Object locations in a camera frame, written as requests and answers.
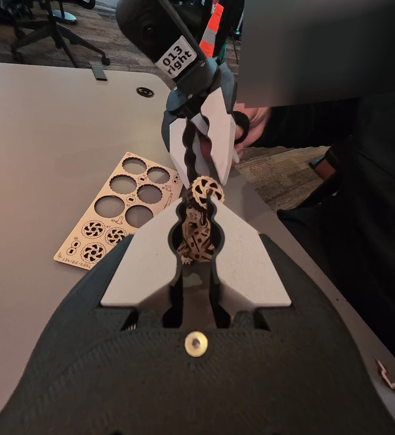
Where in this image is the wooden gear wheel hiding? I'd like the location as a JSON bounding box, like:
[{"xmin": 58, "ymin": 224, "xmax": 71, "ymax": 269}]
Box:
[{"xmin": 187, "ymin": 176, "xmax": 225, "ymax": 213}]

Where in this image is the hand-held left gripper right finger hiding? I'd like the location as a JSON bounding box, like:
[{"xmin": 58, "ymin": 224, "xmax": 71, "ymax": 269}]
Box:
[{"xmin": 207, "ymin": 199, "xmax": 292, "ymax": 328}]

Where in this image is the orange traffic cone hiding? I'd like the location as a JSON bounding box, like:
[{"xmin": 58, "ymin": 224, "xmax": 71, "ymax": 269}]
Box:
[{"xmin": 199, "ymin": 3, "xmax": 224, "ymax": 58}]

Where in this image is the wooden parts sheet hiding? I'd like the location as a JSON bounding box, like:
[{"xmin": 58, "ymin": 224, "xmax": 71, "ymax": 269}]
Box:
[{"xmin": 53, "ymin": 152, "xmax": 184, "ymax": 272}]

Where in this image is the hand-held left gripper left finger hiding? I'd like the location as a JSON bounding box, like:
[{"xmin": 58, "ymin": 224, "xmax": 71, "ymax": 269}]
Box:
[{"xmin": 100, "ymin": 198, "xmax": 188, "ymax": 327}]

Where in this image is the zigzag wooden part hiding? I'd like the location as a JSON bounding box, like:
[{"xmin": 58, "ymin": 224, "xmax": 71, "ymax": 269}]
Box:
[{"xmin": 376, "ymin": 358, "xmax": 395, "ymax": 395}]

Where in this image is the black office chair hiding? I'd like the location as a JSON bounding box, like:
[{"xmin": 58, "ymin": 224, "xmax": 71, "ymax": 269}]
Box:
[{"xmin": 10, "ymin": 0, "xmax": 111, "ymax": 67}]

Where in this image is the wooden buggy model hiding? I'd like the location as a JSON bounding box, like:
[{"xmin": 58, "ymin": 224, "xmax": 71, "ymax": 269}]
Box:
[{"xmin": 175, "ymin": 176, "xmax": 225, "ymax": 266}]

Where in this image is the person's right forearm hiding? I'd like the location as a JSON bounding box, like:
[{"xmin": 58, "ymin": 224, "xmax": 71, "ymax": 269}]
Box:
[{"xmin": 262, "ymin": 99, "xmax": 361, "ymax": 148}]

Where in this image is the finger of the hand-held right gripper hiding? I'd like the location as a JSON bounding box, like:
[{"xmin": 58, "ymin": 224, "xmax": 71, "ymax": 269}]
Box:
[
  {"xmin": 191, "ymin": 88, "xmax": 241, "ymax": 186},
  {"xmin": 168, "ymin": 117, "xmax": 199, "ymax": 184}
]

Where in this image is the person's right hand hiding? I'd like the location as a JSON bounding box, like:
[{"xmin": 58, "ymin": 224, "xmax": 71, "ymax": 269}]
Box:
[{"xmin": 233, "ymin": 104, "xmax": 273, "ymax": 156}]

